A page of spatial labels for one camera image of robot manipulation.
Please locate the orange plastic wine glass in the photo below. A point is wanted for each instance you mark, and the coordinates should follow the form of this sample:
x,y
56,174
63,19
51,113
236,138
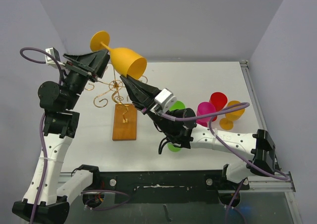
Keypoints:
x,y
227,123
124,60

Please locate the pink plastic wine glass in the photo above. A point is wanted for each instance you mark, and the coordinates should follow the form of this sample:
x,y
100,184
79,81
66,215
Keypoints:
x,y
202,109

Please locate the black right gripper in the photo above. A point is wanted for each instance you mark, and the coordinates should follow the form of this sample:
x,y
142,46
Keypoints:
x,y
138,95

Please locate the aluminium frame rail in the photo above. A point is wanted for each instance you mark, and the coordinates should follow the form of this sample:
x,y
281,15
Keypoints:
x,y
252,94

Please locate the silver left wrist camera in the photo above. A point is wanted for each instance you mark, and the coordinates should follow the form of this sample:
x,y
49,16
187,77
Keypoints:
x,y
53,53

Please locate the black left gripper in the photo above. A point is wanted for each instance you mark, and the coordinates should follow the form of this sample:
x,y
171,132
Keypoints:
x,y
96,62

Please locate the green plastic wine glass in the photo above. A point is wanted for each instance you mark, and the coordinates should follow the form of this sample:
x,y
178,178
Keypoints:
x,y
178,105
173,148

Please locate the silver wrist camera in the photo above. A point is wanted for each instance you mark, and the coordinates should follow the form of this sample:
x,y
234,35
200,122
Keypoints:
x,y
163,101
53,53

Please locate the red plastic wine glass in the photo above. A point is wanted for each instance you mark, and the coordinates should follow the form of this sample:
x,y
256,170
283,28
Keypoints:
x,y
218,100

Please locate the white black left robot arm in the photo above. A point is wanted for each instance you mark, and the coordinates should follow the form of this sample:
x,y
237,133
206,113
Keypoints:
x,y
45,202

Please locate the gold wire wine glass rack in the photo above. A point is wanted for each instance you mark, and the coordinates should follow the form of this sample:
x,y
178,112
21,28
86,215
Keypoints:
x,y
125,115

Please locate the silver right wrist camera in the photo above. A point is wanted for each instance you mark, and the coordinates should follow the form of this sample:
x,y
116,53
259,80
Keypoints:
x,y
163,101

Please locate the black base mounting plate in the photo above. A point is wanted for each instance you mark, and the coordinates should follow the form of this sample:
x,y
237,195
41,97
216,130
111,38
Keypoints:
x,y
160,187

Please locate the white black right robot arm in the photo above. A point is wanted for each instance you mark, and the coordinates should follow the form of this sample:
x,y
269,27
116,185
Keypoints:
x,y
183,129

